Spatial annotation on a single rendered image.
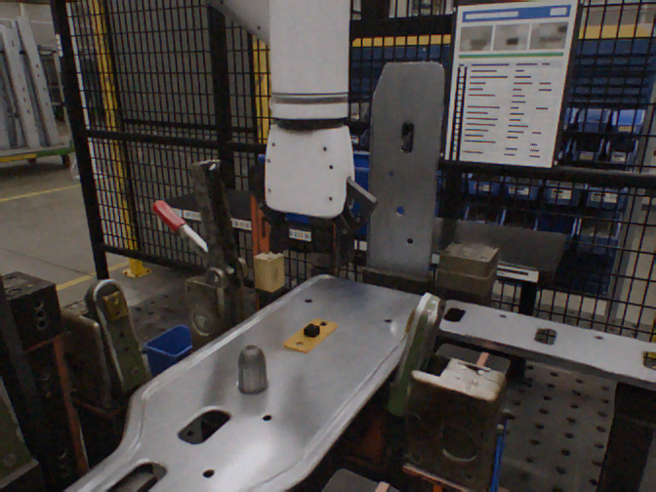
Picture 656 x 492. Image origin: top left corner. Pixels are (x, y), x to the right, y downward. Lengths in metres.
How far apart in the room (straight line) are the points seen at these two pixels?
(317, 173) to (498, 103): 0.58
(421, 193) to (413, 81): 0.17
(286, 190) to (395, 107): 0.30
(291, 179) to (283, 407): 0.25
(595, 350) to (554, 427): 0.39
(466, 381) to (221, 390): 0.26
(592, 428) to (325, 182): 0.75
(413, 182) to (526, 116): 0.31
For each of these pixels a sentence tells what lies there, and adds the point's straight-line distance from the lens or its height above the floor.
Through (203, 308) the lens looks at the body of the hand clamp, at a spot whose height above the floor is 1.01.
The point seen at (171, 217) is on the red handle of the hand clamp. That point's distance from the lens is 0.75.
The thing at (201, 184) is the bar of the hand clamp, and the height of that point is 1.19.
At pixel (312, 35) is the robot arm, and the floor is 1.36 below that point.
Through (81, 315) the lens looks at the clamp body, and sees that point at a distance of 0.62.
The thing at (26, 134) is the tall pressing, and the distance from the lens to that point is 8.39.
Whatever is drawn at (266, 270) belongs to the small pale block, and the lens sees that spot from 0.75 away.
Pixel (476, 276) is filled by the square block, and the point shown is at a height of 1.03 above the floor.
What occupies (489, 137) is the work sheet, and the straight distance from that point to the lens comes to 1.07.
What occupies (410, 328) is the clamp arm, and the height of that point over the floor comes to 1.09.
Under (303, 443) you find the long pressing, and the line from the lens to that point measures 0.50.
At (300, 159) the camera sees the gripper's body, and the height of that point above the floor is 1.24.
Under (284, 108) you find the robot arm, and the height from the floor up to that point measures 1.29.
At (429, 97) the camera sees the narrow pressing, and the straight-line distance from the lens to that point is 0.80.
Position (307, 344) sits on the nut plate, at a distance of 0.64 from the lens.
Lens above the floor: 1.32
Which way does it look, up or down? 20 degrees down
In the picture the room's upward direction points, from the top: straight up
